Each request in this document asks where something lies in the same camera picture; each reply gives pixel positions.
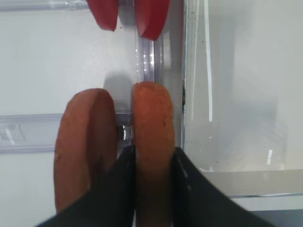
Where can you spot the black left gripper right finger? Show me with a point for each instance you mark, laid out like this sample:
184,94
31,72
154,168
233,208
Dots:
198,203

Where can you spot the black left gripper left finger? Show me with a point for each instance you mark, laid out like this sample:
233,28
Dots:
109,203

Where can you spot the tan bread bun slice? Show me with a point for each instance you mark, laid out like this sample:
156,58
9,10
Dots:
154,139

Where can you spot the white rectangular tray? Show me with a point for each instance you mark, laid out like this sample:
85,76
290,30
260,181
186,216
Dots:
244,94

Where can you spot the clear acrylic left rack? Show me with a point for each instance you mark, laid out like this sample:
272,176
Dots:
53,49

